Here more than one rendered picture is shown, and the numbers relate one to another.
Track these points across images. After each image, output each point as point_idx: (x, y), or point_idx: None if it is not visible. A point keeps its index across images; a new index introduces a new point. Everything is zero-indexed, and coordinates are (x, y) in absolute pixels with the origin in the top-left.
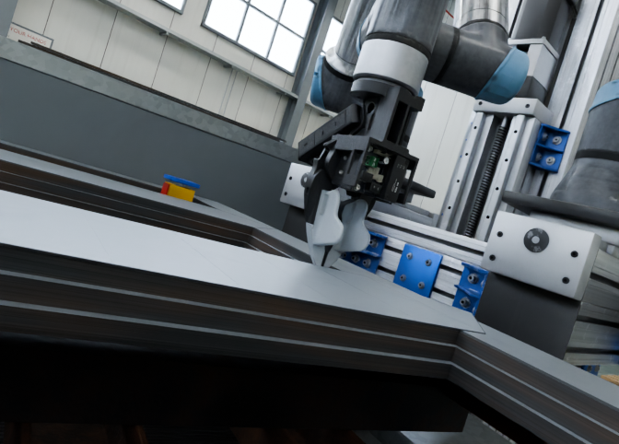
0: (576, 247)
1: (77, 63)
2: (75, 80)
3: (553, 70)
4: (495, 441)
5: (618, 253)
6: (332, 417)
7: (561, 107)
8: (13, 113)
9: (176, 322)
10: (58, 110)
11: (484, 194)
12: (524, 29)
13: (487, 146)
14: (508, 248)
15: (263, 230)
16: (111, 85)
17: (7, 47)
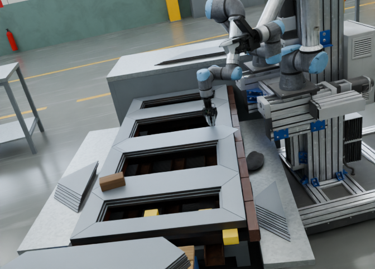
0: (263, 107)
1: (174, 60)
2: (174, 70)
3: (294, 22)
4: (270, 148)
5: (287, 100)
6: (212, 152)
7: (299, 35)
8: (166, 85)
9: (176, 149)
10: (174, 79)
11: None
12: (278, 14)
13: None
14: (259, 106)
15: (217, 108)
16: (183, 66)
17: (158, 71)
